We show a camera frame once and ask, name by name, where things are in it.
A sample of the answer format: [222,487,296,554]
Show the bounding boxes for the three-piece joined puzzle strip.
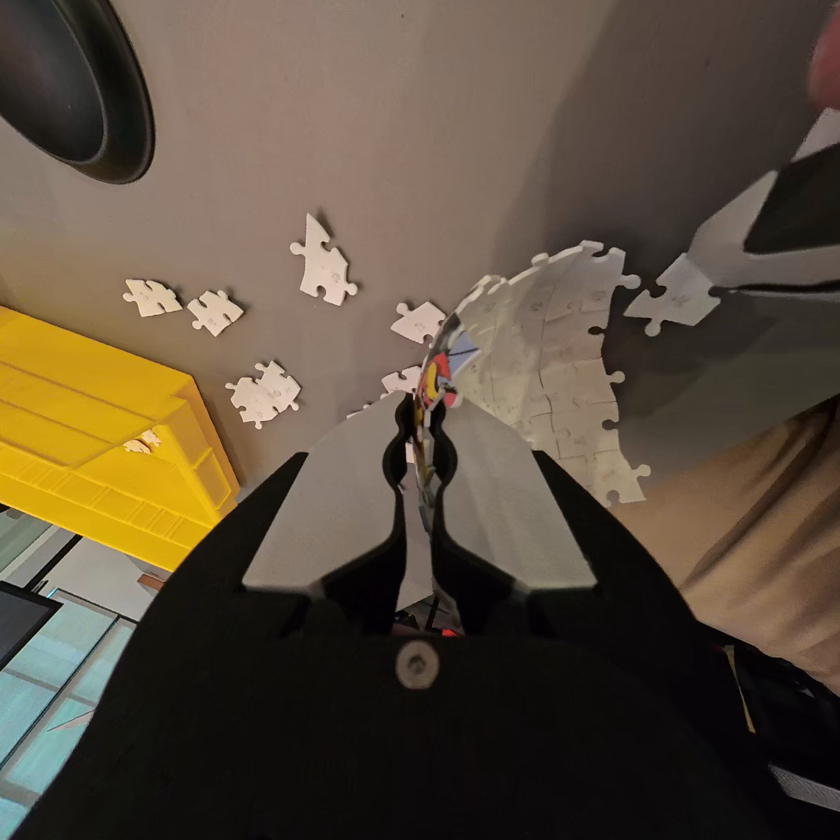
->
[224,360,303,432]

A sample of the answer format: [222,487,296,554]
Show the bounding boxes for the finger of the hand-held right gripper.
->
[686,172,840,290]
[714,284,840,389]

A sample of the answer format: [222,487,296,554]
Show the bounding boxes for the two-piece joined puzzle strip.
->
[186,289,245,338]

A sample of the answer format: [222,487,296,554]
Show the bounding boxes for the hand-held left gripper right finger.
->
[423,390,598,635]

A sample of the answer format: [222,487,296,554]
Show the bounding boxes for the black monitor screen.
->
[0,581,64,672]

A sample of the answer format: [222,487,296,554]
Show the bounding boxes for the yellow plastic bin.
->
[0,305,242,573]

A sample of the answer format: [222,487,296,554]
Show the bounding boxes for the person's right hand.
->
[807,10,840,114]

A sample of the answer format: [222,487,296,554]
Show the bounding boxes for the white puzzle piece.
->
[122,278,184,319]
[622,252,723,337]

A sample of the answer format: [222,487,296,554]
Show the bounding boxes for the assembled white puzzle ball section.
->
[412,241,652,511]

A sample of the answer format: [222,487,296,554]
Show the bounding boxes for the person's black top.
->
[715,626,840,840]

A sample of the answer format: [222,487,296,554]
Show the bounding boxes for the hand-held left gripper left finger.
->
[241,390,414,635]

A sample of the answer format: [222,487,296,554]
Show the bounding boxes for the small joined puzzle bit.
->
[289,211,360,307]

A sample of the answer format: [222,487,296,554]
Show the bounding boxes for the scattered loose puzzle pieces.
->
[346,300,448,422]

